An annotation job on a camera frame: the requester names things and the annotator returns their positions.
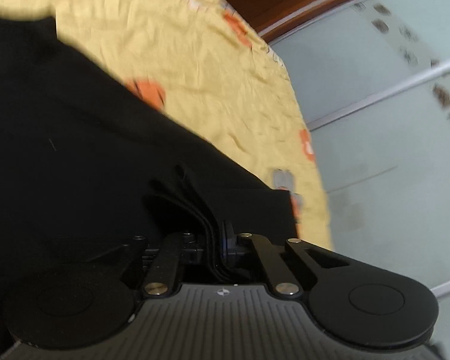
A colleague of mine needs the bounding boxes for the black pants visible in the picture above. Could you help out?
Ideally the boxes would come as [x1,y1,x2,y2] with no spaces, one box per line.
[0,18,297,355]

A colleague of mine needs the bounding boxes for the yellow floral bed quilt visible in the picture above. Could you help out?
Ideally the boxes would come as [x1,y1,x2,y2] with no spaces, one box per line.
[0,0,332,249]

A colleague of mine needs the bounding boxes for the frosted glass sliding wardrobe door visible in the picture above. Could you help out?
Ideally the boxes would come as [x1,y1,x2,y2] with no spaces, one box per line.
[271,0,450,359]

